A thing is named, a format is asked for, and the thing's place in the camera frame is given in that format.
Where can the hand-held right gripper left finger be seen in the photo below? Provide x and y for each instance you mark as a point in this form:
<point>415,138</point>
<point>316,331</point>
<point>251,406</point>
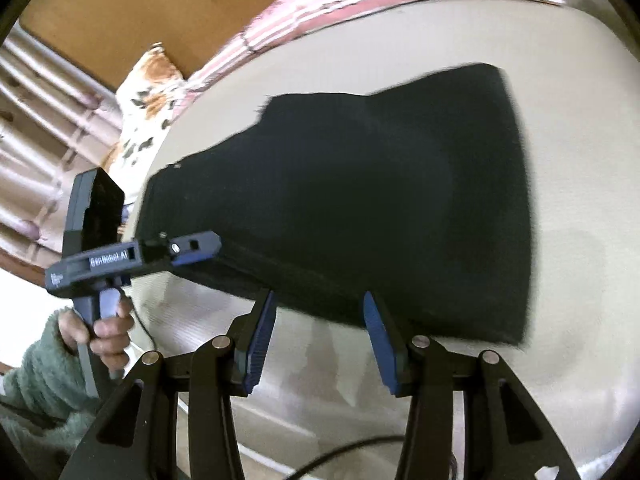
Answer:
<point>261,340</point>

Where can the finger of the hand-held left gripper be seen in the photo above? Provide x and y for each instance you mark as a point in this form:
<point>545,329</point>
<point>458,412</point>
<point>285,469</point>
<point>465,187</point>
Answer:
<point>192,250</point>

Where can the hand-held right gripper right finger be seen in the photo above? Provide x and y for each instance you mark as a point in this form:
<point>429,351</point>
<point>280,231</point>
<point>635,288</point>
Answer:
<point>380,345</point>

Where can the black pants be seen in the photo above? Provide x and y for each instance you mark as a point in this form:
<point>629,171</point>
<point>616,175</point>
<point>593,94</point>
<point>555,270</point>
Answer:
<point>350,195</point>

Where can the person's left forearm green sleeve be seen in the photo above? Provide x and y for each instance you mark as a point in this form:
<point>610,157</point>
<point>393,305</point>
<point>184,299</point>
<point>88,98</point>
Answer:
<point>45,390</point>

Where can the person's left hand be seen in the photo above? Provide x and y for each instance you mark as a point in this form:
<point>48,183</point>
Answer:
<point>110,335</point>

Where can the striped beige curtain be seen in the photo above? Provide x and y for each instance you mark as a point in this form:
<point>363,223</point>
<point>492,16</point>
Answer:
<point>45,150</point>

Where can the white floral pillow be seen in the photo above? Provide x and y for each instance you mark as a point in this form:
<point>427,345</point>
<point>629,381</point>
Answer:
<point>145,110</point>

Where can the woven bamboo headboard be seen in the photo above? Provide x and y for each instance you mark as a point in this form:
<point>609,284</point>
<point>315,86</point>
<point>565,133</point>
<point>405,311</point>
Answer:
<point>125,15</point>

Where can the pink striped tree-print pillow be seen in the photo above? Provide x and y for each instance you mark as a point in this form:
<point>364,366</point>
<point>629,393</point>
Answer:
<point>320,5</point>

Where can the beige blanket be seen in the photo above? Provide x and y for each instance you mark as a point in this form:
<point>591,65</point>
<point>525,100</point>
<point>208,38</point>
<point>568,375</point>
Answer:
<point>587,2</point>

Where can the wooden bed frame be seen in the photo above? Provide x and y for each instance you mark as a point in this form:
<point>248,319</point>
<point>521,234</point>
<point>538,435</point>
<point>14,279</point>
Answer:
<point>20,265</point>

